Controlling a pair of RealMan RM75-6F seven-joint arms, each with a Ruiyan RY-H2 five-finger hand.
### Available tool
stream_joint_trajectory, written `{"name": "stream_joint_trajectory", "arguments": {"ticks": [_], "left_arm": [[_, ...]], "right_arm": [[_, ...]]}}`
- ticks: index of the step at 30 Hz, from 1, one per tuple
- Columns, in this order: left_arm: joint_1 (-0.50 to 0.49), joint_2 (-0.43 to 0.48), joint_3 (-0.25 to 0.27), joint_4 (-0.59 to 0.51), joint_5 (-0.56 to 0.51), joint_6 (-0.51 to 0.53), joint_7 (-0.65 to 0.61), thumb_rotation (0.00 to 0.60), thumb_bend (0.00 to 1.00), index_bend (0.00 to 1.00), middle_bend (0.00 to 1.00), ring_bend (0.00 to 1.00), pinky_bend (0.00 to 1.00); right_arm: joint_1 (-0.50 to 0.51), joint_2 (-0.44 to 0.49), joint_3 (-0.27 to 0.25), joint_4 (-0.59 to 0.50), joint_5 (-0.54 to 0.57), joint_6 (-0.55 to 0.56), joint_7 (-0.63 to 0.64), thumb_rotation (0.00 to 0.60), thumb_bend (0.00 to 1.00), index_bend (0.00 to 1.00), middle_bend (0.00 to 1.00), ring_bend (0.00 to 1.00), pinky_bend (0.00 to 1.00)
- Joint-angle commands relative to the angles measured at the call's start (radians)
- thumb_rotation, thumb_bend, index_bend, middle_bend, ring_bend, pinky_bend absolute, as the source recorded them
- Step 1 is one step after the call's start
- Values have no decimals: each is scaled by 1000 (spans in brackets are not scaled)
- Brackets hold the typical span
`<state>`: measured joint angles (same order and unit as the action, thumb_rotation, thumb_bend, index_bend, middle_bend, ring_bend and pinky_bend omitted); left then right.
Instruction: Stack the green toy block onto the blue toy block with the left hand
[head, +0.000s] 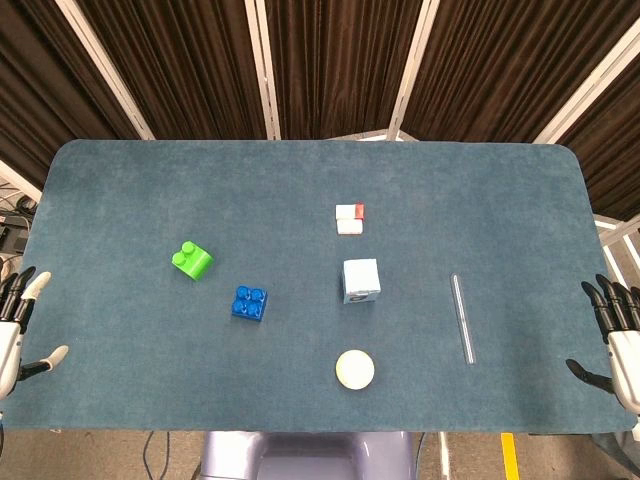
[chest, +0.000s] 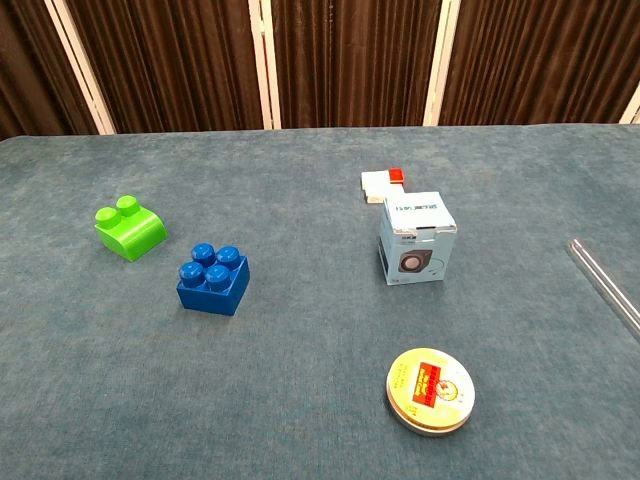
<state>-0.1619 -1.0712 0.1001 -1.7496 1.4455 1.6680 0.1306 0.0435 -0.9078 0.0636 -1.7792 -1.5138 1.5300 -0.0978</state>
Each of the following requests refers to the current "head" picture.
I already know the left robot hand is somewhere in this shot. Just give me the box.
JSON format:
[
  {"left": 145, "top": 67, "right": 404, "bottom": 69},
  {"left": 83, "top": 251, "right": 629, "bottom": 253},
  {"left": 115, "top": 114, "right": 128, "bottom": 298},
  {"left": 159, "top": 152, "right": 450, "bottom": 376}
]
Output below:
[{"left": 0, "top": 266, "right": 70, "bottom": 401}]

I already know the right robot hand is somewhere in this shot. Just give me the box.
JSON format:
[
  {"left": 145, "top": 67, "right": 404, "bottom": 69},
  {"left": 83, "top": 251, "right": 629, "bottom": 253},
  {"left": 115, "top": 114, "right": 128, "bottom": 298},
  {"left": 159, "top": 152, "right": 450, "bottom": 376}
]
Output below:
[{"left": 565, "top": 273, "right": 640, "bottom": 416}]

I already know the green toy brick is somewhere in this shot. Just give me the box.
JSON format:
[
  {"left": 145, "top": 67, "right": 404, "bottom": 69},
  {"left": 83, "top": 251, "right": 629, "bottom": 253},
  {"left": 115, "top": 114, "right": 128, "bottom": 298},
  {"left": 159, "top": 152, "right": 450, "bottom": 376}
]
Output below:
[{"left": 171, "top": 240, "right": 215, "bottom": 282}]

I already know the blue toy brick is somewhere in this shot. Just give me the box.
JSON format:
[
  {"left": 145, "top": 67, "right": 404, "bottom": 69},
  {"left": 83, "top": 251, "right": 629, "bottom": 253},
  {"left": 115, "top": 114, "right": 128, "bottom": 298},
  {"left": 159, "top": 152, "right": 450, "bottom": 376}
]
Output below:
[{"left": 230, "top": 284, "right": 269, "bottom": 320}]

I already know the black device box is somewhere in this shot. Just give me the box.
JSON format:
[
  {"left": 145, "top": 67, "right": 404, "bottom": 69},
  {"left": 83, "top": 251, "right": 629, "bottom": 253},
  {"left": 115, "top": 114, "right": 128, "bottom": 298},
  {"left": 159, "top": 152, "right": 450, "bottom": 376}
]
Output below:
[{"left": 0, "top": 212, "right": 32, "bottom": 253}]

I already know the yellow floor tape strip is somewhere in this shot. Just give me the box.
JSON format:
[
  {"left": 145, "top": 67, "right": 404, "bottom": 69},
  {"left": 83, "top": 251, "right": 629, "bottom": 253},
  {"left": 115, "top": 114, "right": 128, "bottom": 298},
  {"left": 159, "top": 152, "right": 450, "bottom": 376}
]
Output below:
[{"left": 500, "top": 432, "right": 522, "bottom": 480}]

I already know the clear thin rod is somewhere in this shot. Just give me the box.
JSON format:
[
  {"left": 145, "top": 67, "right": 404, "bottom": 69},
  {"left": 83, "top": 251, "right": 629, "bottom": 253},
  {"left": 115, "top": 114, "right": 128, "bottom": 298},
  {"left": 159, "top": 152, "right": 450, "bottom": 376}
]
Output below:
[{"left": 450, "top": 272, "right": 477, "bottom": 364}]

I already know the dark brown curtain panel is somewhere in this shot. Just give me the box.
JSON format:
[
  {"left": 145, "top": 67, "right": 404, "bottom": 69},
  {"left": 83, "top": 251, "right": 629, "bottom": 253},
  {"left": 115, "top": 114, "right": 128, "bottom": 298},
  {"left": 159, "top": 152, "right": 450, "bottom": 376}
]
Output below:
[
  {"left": 547, "top": 55, "right": 640, "bottom": 222},
  {"left": 77, "top": 0, "right": 268, "bottom": 141},
  {"left": 264, "top": 0, "right": 426, "bottom": 141},
  {"left": 0, "top": 0, "right": 132, "bottom": 190},
  {"left": 401, "top": 0, "right": 640, "bottom": 144}
]

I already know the white floor tape strip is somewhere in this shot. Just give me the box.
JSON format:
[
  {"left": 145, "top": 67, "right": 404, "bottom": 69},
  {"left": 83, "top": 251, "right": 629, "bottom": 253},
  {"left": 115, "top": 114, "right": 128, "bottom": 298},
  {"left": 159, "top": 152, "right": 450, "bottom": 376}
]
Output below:
[{"left": 438, "top": 431, "right": 453, "bottom": 480}]

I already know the cream round ball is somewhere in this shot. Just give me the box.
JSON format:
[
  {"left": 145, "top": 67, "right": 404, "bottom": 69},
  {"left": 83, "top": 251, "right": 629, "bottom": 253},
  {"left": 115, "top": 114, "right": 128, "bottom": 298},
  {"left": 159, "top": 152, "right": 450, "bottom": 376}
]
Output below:
[{"left": 334, "top": 348, "right": 375, "bottom": 391}]

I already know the light blue cube box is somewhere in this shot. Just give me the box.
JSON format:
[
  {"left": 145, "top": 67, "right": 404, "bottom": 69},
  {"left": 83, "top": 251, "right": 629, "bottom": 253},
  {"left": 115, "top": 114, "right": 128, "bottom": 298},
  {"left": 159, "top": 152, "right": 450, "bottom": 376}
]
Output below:
[{"left": 342, "top": 257, "right": 382, "bottom": 306}]

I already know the lavender robot torso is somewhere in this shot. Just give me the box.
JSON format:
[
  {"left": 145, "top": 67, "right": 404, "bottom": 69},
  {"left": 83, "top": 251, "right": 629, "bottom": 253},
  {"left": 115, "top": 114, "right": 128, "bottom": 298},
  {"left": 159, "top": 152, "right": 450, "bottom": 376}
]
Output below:
[{"left": 198, "top": 430, "right": 417, "bottom": 480}]

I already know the blue felt table cover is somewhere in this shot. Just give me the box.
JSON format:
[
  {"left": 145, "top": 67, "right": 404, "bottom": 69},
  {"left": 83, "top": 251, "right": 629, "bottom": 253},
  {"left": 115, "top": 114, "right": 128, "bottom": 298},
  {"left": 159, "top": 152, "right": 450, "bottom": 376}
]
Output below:
[{"left": 0, "top": 138, "right": 640, "bottom": 434}]

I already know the white metal frame rack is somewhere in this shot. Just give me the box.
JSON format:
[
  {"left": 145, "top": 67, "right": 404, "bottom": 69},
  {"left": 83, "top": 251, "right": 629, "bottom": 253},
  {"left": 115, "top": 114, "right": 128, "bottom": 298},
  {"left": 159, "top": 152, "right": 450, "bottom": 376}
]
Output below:
[{"left": 593, "top": 213, "right": 640, "bottom": 289}]

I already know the white partition frame post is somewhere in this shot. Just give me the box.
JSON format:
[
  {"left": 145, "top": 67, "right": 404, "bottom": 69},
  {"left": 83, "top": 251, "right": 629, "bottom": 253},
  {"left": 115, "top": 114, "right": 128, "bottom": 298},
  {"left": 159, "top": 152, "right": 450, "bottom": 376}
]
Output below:
[
  {"left": 387, "top": 0, "right": 442, "bottom": 142},
  {"left": 0, "top": 158, "right": 43, "bottom": 203},
  {"left": 53, "top": 0, "right": 155, "bottom": 141},
  {"left": 243, "top": 0, "right": 283, "bottom": 141},
  {"left": 532, "top": 30, "right": 640, "bottom": 145}
]

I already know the dark floor cable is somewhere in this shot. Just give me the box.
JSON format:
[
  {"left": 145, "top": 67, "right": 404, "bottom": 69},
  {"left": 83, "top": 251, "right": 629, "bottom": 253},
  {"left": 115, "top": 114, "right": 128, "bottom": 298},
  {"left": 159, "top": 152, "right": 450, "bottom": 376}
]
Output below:
[{"left": 142, "top": 430, "right": 172, "bottom": 480}]

